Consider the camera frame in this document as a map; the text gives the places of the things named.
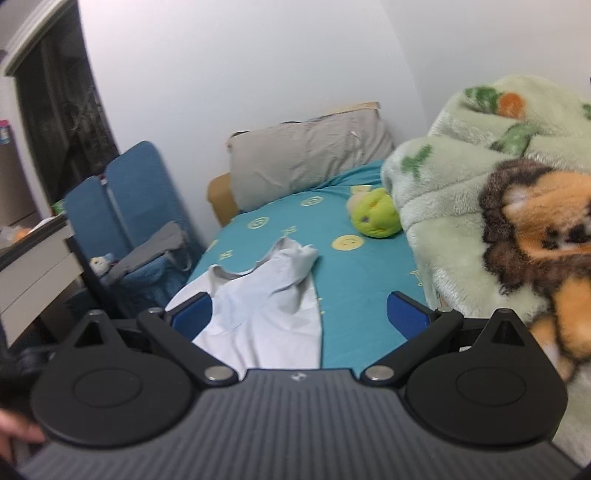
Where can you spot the small white plush toy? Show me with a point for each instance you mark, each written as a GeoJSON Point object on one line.
{"type": "Point", "coordinates": [99, 264]}

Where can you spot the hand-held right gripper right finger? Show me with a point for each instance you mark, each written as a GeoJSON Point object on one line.
{"type": "Point", "coordinates": [406, 314]}

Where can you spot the grey pillow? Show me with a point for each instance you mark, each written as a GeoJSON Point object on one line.
{"type": "Point", "coordinates": [304, 157]}

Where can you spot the green plush toy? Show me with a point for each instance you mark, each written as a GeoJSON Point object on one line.
{"type": "Point", "coordinates": [375, 214]}

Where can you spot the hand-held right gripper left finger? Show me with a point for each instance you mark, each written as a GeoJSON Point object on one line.
{"type": "Point", "coordinates": [194, 314]}

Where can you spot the white shirt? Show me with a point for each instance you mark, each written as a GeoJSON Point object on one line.
{"type": "Point", "coordinates": [268, 314]}

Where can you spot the person's left hand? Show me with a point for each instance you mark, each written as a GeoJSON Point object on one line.
{"type": "Point", "coordinates": [16, 429]}

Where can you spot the yellow wooden headboard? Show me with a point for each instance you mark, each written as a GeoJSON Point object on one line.
{"type": "Point", "coordinates": [221, 198]}

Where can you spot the green lion print fleece blanket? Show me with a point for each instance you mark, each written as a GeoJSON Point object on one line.
{"type": "Point", "coordinates": [443, 217]}

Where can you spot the blue chair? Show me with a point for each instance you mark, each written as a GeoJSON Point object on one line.
{"type": "Point", "coordinates": [138, 184]}

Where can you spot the dark window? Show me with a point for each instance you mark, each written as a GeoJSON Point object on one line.
{"type": "Point", "coordinates": [64, 115]}

